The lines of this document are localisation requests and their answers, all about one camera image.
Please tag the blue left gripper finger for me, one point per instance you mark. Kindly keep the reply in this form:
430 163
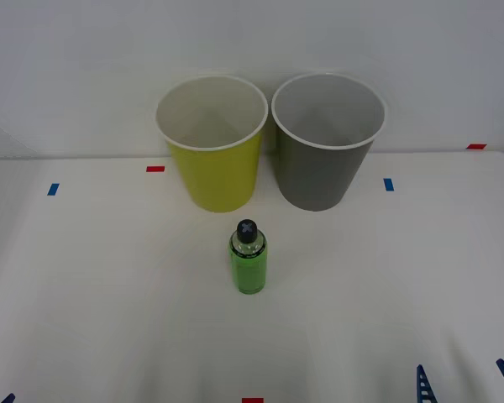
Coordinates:
9 399

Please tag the green plastic bottle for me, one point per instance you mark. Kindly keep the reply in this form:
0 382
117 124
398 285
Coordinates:
248 270

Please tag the yellow-green plastic bin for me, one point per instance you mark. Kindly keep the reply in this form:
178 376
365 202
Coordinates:
218 180

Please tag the grey plastic bin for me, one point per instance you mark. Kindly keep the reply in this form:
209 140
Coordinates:
319 176

